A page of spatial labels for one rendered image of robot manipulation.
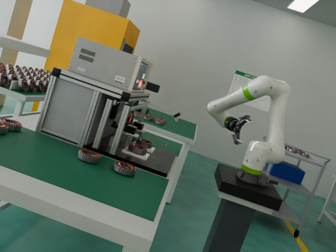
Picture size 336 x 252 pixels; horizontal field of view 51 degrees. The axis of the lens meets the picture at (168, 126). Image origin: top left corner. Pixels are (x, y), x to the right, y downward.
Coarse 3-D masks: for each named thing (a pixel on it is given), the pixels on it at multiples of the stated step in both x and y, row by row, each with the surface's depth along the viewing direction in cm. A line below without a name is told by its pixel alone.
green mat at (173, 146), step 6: (144, 132) 307; (144, 138) 279; (150, 138) 288; (156, 138) 298; (162, 138) 308; (156, 144) 271; (162, 144) 280; (168, 144) 289; (174, 144) 298; (180, 144) 309; (168, 150) 264; (174, 150) 272
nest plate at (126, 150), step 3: (126, 147) 212; (123, 150) 202; (126, 150) 204; (129, 150) 207; (129, 153) 202; (132, 153) 202; (135, 153) 205; (147, 153) 215; (135, 156) 202; (138, 156) 202; (141, 156) 202; (144, 156) 205; (147, 156) 207; (144, 159) 202
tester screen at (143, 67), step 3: (141, 63) 200; (141, 66) 203; (144, 66) 212; (141, 69) 206; (144, 69) 216; (138, 72) 201; (141, 72) 210; (144, 72) 219; (138, 75) 204; (138, 78) 207; (141, 78) 216; (135, 81) 201; (138, 81) 210; (135, 87) 207
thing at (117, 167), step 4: (116, 164) 168; (120, 164) 174; (124, 164) 175; (128, 164) 175; (116, 168) 167; (120, 168) 166; (124, 168) 167; (128, 168) 167; (132, 168) 170; (120, 172) 167; (124, 172) 167; (128, 172) 167; (132, 172) 169
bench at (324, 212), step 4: (332, 176) 512; (332, 184) 511; (332, 188) 508; (332, 192) 508; (328, 196) 511; (332, 196) 509; (328, 200) 510; (324, 204) 514; (328, 204) 510; (324, 208) 512; (324, 212) 507; (328, 212) 512; (320, 216) 514; (328, 216) 491; (320, 220) 514; (332, 220) 475
